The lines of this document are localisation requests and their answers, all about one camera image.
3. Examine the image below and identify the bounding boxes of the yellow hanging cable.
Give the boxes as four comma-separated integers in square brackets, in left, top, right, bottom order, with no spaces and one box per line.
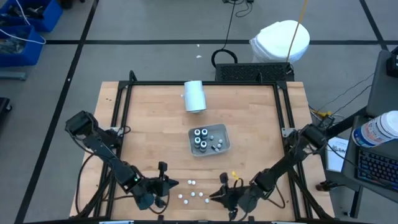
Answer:
[285,0,309,63]

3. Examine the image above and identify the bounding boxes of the thin black floor cable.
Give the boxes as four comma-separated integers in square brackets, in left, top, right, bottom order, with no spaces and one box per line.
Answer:
[235,2,253,18]

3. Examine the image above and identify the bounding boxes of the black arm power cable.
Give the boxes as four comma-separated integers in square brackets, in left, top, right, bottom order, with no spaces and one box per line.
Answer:
[75,144,105,215]

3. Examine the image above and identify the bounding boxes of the black electronic device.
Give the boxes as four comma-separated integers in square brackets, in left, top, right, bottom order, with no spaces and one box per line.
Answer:
[386,46,398,78]

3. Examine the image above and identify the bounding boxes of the grey metal bar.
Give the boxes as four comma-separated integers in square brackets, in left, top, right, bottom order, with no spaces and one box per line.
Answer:
[0,72,27,82]

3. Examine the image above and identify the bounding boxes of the black perforated computer case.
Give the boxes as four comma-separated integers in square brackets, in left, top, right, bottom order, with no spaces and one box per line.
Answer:
[215,62,295,83]

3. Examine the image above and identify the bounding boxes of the grey cart top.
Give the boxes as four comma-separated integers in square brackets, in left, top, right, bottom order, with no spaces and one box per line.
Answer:
[366,49,398,118]

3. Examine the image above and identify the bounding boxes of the white printed paper sheet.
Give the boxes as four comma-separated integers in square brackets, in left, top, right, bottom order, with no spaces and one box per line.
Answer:
[325,136,350,173]

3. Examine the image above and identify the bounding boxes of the blue plastic storage bin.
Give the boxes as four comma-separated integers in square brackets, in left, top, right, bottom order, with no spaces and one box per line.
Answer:
[0,0,63,32]
[0,25,45,67]

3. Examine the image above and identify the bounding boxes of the grey plastic handled bin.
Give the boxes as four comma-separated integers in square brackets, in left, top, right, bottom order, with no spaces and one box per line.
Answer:
[187,123,232,157]

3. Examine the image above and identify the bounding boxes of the white cable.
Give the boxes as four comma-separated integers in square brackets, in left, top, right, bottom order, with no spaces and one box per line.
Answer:
[0,0,47,45]

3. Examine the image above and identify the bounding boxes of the dark desk caster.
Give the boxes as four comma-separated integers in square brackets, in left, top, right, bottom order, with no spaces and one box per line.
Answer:
[315,181,338,192]

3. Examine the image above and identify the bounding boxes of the dark grey operator desk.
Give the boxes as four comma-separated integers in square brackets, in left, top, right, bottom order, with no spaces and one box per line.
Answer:
[323,107,398,205]

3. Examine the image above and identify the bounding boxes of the thick black looped cable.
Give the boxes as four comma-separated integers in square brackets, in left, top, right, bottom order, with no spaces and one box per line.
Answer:
[211,0,239,68]

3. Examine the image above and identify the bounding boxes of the white wipes canister blue label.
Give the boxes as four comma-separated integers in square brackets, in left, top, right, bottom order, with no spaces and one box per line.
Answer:
[351,110,398,148]

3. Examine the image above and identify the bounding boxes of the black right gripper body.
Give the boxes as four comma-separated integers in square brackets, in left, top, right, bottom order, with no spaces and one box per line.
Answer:
[219,172,249,221]

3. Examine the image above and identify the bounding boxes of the black backlit keyboard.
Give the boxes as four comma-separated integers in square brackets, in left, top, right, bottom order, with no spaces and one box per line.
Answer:
[356,148,398,191]

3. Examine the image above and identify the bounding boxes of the white bagged trash bin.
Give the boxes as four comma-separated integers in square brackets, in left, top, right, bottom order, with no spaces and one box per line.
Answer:
[249,19,311,65]

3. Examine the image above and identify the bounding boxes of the black aluminium rig frame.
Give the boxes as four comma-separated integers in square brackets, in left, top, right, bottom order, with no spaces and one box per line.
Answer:
[70,70,336,224]

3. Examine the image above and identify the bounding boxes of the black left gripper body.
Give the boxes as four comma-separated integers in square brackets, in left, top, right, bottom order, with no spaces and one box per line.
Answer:
[145,161,169,208]

